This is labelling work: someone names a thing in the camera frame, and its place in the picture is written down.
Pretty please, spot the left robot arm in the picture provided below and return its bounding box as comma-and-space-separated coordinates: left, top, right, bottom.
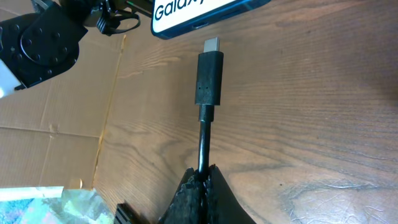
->
1, 0, 154, 97

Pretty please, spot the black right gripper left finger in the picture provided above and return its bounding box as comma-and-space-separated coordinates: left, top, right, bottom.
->
158, 167, 204, 224

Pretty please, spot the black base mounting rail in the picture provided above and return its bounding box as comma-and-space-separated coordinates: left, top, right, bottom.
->
114, 203, 146, 224

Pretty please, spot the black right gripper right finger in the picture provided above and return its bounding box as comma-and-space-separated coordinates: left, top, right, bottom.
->
205, 164, 256, 224

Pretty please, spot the black USB-C charging cable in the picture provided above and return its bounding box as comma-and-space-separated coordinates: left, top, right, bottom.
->
194, 37, 224, 178

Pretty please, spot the brown cardboard sheet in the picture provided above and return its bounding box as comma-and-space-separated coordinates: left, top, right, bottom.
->
0, 0, 128, 190

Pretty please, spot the blue Galaxy smartphone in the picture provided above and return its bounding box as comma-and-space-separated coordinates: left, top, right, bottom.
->
151, 0, 271, 40

